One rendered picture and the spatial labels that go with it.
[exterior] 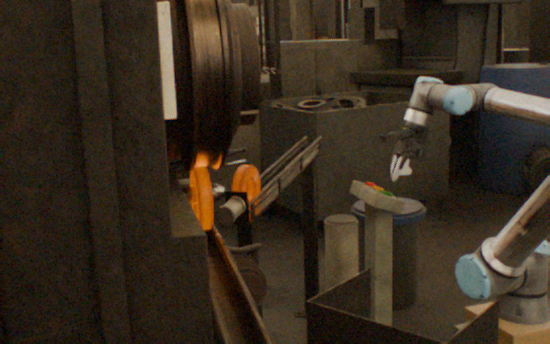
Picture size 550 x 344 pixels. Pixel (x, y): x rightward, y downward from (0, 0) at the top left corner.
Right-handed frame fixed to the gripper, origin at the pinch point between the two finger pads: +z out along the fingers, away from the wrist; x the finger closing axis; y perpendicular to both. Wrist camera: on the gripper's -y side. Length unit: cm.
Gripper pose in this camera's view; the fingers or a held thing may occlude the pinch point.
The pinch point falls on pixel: (392, 177)
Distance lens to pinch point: 234.2
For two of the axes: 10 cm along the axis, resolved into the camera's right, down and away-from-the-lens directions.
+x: -1.7, -1.9, 9.7
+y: 9.4, 2.5, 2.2
